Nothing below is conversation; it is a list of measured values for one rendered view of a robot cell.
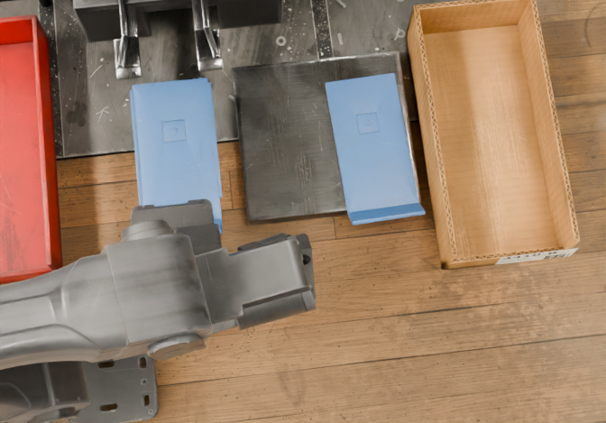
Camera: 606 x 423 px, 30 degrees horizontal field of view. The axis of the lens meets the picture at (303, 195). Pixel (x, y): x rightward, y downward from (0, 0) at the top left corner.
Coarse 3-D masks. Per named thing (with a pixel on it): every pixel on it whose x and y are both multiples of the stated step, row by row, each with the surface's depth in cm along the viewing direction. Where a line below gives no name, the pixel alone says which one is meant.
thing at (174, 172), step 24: (144, 96) 104; (168, 96) 104; (192, 96) 105; (144, 120) 104; (168, 120) 104; (192, 120) 104; (144, 144) 103; (168, 144) 103; (192, 144) 103; (144, 168) 103; (168, 168) 103; (192, 168) 103; (144, 192) 102; (168, 192) 102; (192, 192) 102; (216, 192) 102; (216, 216) 102
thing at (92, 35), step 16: (208, 0) 109; (224, 0) 110; (240, 0) 110; (256, 0) 111; (272, 0) 111; (80, 16) 109; (96, 16) 110; (112, 16) 110; (144, 16) 111; (224, 16) 113; (240, 16) 114; (256, 16) 114; (272, 16) 115; (96, 32) 114; (112, 32) 114; (144, 32) 115
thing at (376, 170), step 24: (336, 96) 112; (360, 96) 112; (384, 96) 112; (336, 120) 112; (384, 120) 112; (336, 144) 111; (360, 144) 111; (384, 144) 111; (360, 168) 110; (384, 168) 110; (408, 168) 110; (360, 192) 110; (384, 192) 110; (408, 192) 110; (360, 216) 107; (384, 216) 107; (408, 216) 107
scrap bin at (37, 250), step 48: (0, 48) 115; (48, 48) 115; (0, 96) 114; (48, 96) 112; (0, 144) 112; (48, 144) 109; (0, 192) 111; (48, 192) 106; (0, 240) 110; (48, 240) 104
